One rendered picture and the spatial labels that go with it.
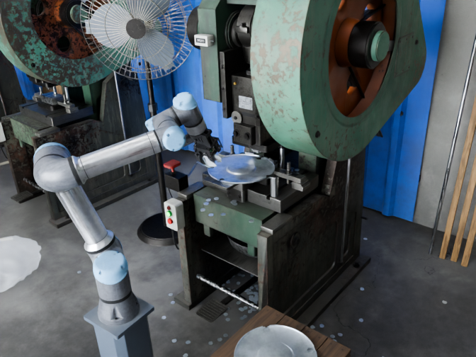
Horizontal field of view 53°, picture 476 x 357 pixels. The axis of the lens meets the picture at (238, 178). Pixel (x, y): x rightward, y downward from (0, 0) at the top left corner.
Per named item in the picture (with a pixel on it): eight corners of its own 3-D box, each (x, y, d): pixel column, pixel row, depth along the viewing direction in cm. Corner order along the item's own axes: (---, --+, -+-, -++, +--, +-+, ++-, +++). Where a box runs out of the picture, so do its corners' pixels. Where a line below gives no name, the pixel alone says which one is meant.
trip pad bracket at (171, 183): (182, 214, 223) (178, 177, 214) (168, 208, 228) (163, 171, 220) (190, 209, 227) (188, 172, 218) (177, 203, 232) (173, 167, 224)
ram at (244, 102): (254, 149, 195) (252, 78, 182) (227, 141, 204) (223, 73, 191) (278, 136, 207) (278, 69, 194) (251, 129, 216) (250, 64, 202)
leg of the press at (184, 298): (190, 311, 239) (172, 146, 198) (174, 302, 246) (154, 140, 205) (292, 231, 301) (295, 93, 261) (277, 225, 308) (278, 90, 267)
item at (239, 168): (287, 165, 206) (287, 163, 206) (246, 190, 186) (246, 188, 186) (236, 150, 223) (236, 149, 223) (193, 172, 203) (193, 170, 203)
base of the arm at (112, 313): (117, 331, 166) (112, 310, 162) (89, 314, 174) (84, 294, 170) (148, 307, 177) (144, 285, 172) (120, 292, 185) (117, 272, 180)
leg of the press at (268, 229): (276, 363, 208) (276, 180, 167) (256, 350, 214) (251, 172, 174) (370, 261, 270) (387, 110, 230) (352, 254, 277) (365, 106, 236)
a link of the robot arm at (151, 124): (147, 128, 157) (176, 112, 158) (142, 118, 166) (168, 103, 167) (159, 147, 161) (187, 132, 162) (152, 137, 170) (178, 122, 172)
